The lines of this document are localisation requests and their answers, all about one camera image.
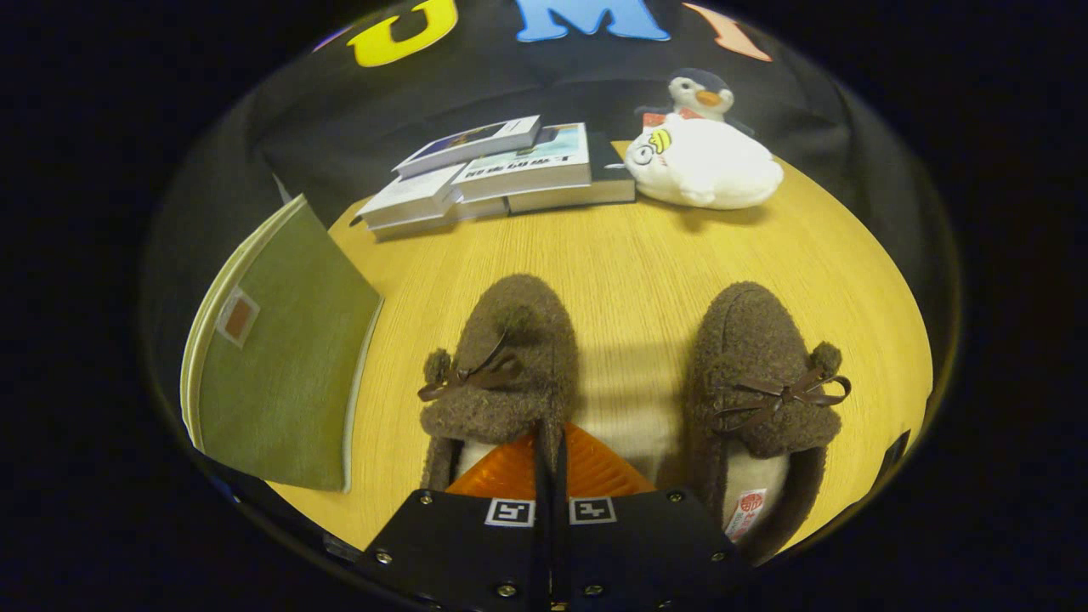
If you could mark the plain white book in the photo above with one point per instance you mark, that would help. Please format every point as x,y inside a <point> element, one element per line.
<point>408,200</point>

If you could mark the white plush toy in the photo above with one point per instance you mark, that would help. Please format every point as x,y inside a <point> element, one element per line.
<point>714,166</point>

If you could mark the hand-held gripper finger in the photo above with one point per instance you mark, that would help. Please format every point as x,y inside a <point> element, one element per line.
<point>541,510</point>
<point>562,510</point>

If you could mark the black book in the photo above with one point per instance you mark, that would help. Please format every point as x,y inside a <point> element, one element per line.
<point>608,170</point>

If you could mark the book with pale blue cover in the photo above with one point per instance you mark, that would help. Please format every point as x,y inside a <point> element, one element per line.
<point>535,161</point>

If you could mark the brown fuzzy shoe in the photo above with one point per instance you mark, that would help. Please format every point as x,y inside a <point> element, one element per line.
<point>748,340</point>
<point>518,340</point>

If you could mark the penguin plush toy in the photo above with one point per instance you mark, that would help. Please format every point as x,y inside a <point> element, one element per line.
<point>699,93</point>

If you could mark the green fabric storage box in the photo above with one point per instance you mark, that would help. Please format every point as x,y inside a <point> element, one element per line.
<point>280,374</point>

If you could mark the black backdrop cloth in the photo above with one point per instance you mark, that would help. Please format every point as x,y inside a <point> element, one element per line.
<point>552,76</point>

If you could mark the white book with dark photo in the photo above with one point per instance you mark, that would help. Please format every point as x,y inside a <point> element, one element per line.
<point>476,140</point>

